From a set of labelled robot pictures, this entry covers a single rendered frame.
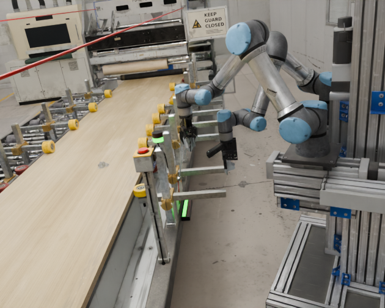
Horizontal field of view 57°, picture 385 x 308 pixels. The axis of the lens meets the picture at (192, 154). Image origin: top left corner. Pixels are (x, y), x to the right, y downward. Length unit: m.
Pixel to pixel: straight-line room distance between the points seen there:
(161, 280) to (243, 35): 1.03
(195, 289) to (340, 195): 1.28
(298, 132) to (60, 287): 1.02
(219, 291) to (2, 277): 1.39
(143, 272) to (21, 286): 0.55
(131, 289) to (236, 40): 1.13
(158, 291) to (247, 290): 1.04
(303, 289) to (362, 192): 0.80
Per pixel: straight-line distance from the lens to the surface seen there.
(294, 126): 1.44
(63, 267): 1.43
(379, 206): 1.56
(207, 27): 4.27
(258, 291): 2.44
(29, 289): 1.40
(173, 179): 1.93
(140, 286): 1.67
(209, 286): 2.49
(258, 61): 1.48
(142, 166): 1.36
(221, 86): 1.78
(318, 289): 2.17
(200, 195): 1.76
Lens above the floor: 1.73
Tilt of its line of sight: 23 degrees down
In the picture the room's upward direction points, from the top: 8 degrees counter-clockwise
